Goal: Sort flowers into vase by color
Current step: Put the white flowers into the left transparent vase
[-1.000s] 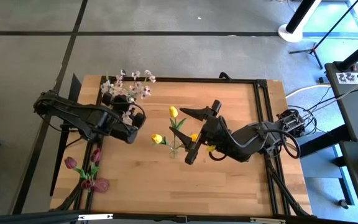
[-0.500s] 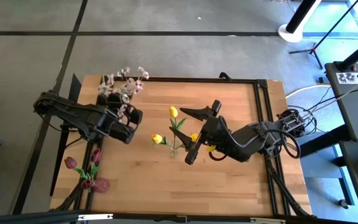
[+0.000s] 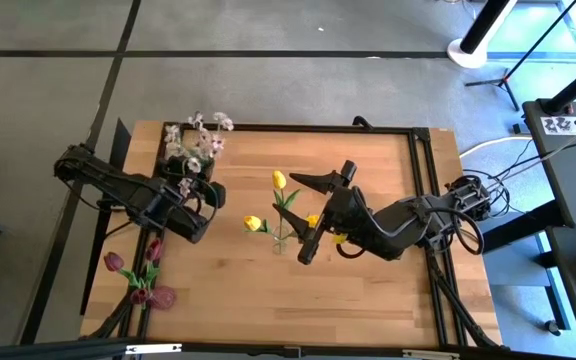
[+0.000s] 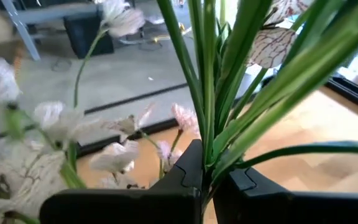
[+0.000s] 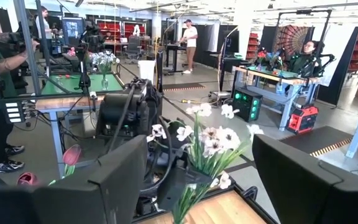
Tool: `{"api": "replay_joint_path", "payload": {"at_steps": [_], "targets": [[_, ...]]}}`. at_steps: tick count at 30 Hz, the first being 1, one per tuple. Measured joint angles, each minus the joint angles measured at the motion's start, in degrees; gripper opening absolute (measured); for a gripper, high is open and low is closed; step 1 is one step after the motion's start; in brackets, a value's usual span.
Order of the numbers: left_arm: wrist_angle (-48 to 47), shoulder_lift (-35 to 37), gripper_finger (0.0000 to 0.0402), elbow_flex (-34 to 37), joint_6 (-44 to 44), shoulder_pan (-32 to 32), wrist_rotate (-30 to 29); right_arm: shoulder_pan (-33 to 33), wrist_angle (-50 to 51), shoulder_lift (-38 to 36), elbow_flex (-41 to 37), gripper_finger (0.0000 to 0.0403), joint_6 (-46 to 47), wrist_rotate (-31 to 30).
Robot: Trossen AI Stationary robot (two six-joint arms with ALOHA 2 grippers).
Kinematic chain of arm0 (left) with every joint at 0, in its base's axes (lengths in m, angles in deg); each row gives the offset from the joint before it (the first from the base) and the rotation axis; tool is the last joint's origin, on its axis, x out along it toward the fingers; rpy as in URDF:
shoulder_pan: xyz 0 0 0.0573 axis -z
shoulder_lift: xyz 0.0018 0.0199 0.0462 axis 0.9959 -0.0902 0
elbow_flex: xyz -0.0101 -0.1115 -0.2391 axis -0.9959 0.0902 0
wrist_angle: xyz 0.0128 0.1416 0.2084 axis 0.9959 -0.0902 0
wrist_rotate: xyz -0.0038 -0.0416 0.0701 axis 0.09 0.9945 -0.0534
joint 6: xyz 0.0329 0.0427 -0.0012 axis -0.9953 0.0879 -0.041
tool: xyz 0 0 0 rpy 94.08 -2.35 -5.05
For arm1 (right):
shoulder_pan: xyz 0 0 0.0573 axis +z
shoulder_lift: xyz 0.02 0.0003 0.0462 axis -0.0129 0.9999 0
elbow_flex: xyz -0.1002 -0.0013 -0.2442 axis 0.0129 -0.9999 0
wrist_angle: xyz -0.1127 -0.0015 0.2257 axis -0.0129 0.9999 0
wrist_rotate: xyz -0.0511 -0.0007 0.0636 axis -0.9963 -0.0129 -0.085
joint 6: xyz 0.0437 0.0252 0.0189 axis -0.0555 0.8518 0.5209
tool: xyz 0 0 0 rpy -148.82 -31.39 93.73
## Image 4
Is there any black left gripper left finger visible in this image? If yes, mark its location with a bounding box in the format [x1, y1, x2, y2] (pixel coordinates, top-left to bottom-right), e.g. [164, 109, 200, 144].
[39, 139, 204, 224]

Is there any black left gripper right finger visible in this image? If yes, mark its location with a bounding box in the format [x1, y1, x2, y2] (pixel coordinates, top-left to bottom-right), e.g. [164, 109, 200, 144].
[212, 167, 358, 224]

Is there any white artificial flower bunch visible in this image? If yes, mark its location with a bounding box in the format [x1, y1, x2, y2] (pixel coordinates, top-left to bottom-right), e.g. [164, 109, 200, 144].
[0, 0, 201, 224]
[157, 0, 358, 200]

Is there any black box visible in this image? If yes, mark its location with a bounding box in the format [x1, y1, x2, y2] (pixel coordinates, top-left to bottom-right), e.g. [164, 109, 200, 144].
[63, 11, 115, 60]

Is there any chair base with castors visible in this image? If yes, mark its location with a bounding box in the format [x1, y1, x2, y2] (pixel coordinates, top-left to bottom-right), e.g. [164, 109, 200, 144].
[118, 21, 195, 47]

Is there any grey desk frame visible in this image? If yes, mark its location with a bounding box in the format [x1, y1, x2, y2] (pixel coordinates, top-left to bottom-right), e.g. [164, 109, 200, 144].
[0, 0, 101, 62]

